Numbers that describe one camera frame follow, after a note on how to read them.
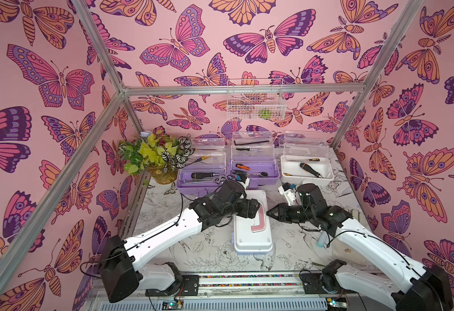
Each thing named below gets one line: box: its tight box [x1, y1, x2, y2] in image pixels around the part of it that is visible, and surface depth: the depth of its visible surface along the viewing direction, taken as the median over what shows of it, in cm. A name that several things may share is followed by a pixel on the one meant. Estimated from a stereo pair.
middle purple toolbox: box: [228, 130, 281, 189], surface depth 112 cm
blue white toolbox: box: [231, 189, 274, 254], surface depth 76 cm
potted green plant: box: [118, 125, 194, 185], surface depth 89 cm
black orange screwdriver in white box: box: [299, 162, 324, 179], surface depth 109 cm
